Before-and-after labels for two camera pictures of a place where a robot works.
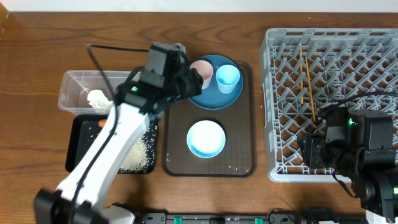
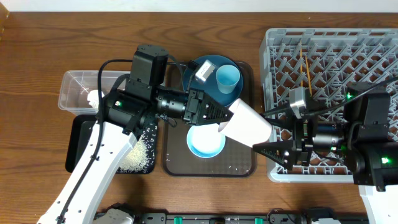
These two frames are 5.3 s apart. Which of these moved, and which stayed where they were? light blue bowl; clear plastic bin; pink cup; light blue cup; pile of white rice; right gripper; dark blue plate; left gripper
Moved: pink cup; right gripper; left gripper
Stayed: pile of white rice; light blue cup; clear plastic bin; dark blue plate; light blue bowl
